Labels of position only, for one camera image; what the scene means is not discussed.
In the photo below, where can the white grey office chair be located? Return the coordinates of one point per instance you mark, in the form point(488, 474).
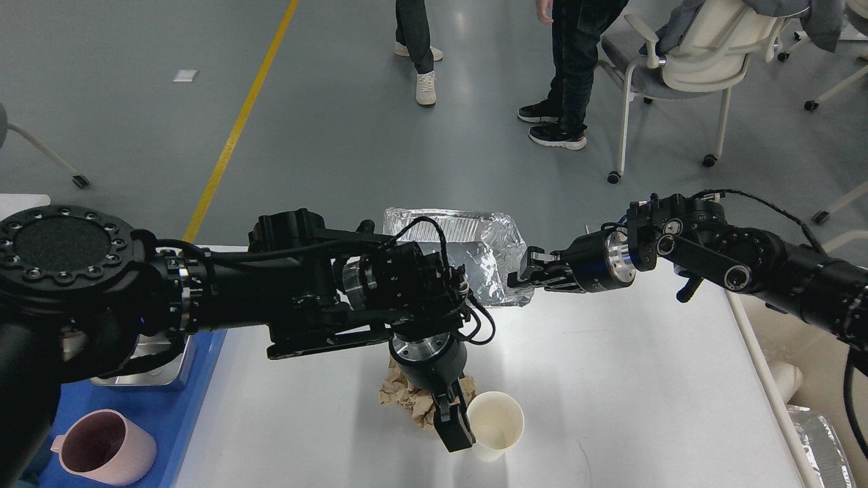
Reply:
point(707, 48)

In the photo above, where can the cream plastic bin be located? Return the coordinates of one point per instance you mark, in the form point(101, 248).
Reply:
point(821, 358)

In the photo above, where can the blue plastic tray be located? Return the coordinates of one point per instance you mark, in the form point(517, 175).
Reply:
point(169, 415)

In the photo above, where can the white paper cup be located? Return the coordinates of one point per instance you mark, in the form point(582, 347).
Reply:
point(497, 422)

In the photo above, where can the brown paper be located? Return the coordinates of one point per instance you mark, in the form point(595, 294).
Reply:
point(396, 389)

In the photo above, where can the person with white sneakers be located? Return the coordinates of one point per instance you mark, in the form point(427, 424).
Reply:
point(413, 41)

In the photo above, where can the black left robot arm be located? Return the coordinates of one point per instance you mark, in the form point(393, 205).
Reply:
point(84, 294)

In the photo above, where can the clear floor plate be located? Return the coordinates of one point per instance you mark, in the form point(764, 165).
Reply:
point(598, 227)

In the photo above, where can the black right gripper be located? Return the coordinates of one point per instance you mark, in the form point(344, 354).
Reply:
point(595, 262)

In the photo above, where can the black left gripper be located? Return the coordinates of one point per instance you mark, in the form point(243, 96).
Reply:
point(436, 364)

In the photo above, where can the person with black sneakers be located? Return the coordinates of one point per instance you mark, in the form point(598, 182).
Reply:
point(576, 29)

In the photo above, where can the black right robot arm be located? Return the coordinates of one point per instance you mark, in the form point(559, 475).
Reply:
point(692, 233)

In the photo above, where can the pink plastic mug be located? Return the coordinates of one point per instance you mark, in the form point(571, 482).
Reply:
point(106, 447)

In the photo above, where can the aluminium foil tray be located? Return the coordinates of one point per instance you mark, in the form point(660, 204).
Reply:
point(487, 244)

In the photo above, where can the square stainless steel tray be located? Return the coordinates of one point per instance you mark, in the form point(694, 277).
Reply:
point(169, 377)

